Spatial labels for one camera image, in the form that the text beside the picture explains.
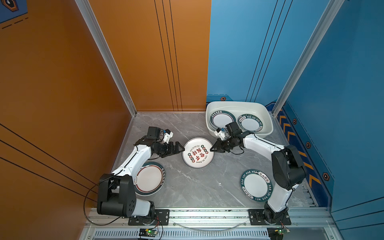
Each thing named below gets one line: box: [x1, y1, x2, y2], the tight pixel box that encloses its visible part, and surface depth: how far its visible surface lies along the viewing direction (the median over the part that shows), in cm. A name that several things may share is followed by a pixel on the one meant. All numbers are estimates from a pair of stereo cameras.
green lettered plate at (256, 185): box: [240, 169, 273, 203], surface depth 86 cm
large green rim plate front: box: [210, 110, 237, 129], surface depth 115 cm
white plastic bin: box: [205, 101, 274, 137], surface depth 116 cm
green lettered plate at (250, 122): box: [237, 113, 263, 133], surface depth 114 cm
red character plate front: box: [182, 137, 215, 169], surface depth 89 cm
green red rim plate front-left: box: [134, 161, 166, 197], surface depth 87 cm
